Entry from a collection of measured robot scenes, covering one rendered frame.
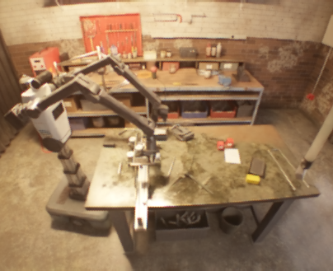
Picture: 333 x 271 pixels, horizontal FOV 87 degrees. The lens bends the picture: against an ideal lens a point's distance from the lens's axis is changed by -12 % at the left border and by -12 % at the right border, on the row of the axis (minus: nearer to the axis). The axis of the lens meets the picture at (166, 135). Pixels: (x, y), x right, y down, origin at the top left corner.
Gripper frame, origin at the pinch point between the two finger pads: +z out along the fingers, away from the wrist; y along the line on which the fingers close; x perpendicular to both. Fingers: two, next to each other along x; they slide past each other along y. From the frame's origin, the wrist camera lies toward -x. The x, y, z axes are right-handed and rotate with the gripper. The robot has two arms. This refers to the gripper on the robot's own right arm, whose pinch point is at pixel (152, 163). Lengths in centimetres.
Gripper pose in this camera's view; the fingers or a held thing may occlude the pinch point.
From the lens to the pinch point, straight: 125.7
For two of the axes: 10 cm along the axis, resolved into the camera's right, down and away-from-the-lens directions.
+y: -10.0, 0.3, -0.3
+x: 0.4, 1.4, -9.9
